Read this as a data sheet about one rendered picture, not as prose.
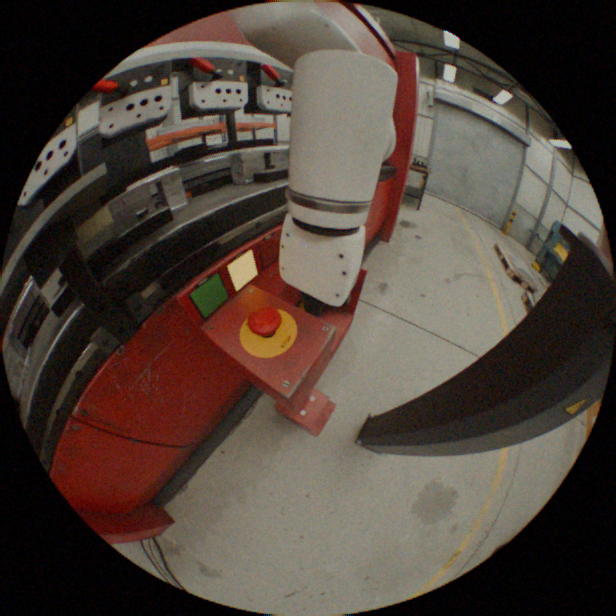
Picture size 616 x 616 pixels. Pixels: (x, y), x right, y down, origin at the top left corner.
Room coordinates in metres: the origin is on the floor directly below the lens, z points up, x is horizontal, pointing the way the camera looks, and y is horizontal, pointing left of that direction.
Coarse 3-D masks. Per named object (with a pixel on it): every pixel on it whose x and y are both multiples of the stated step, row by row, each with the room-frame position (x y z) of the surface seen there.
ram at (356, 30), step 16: (320, 0) 0.85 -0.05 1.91; (208, 16) 0.43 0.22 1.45; (224, 16) 0.47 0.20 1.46; (336, 16) 0.96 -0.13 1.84; (352, 16) 1.13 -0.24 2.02; (176, 32) 0.37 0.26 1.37; (192, 32) 0.41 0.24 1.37; (208, 32) 0.44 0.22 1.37; (224, 32) 0.48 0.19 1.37; (240, 32) 0.52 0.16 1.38; (352, 32) 1.11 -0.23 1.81; (368, 32) 1.34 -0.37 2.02; (144, 48) 0.32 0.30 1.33; (368, 48) 1.32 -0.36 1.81; (128, 64) 0.29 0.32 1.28; (144, 64) 0.32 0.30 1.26; (176, 64) 0.41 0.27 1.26; (256, 64) 0.59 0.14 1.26; (272, 64) 0.62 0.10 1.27; (96, 96) 0.29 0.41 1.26
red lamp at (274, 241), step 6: (276, 234) 0.27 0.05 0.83; (270, 240) 0.26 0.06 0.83; (276, 240) 0.27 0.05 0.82; (264, 246) 0.24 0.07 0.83; (270, 246) 0.25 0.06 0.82; (276, 246) 0.27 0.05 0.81; (264, 252) 0.24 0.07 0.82; (270, 252) 0.25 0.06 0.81; (276, 252) 0.26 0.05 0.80; (264, 258) 0.24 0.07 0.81; (270, 258) 0.25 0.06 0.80; (276, 258) 0.26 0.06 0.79; (264, 264) 0.24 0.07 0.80
